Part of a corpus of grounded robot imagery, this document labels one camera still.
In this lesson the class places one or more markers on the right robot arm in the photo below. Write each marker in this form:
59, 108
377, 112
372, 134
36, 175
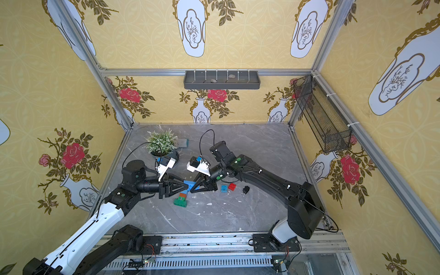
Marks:
304, 206

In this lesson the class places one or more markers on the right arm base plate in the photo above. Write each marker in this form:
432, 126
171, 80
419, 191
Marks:
268, 243

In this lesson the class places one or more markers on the black lego brick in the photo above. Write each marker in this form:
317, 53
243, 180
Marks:
246, 189

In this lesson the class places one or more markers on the potted plant grey pot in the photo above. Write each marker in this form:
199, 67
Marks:
162, 143

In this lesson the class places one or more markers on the red lego brick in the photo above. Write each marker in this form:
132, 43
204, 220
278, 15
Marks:
232, 186

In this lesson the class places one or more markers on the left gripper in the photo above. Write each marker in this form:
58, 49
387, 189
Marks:
162, 188

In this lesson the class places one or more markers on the long green lego brick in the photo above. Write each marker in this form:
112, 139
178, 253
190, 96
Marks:
180, 201

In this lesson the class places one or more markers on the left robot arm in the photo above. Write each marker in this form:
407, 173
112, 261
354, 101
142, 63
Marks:
76, 257

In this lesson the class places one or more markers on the black wire mesh basket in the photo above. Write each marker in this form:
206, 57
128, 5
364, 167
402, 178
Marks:
326, 122

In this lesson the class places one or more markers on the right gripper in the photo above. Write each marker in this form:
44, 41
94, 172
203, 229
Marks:
211, 179

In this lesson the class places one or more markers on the grey teal sponge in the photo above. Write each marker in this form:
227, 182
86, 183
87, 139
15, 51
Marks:
182, 143

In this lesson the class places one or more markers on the grey wall tray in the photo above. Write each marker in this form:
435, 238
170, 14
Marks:
222, 79

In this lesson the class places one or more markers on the long blue lego brick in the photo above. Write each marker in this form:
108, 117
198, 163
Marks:
190, 185

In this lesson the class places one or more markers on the aluminium rail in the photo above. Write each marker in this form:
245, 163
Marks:
324, 253

